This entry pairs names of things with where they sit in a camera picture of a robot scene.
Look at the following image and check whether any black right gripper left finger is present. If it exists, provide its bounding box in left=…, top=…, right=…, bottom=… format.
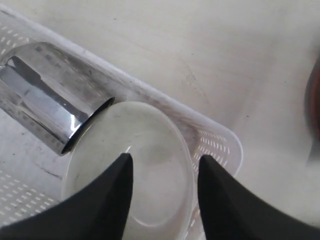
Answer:
left=0, top=153, right=133, bottom=240

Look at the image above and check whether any brown round plate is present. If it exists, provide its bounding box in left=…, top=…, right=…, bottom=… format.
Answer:
left=304, top=63, right=320, bottom=141

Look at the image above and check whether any white perforated plastic basket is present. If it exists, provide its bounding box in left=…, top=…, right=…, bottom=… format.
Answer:
left=0, top=4, right=245, bottom=240

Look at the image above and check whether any white ceramic bowl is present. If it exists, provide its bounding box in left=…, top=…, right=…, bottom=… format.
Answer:
left=61, top=101, right=195, bottom=240

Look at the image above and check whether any shiny steel cup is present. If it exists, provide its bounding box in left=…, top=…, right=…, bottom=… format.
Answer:
left=0, top=41, right=115, bottom=156

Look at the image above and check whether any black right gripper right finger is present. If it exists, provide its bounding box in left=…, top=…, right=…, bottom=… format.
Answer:
left=197, top=155, right=320, bottom=240

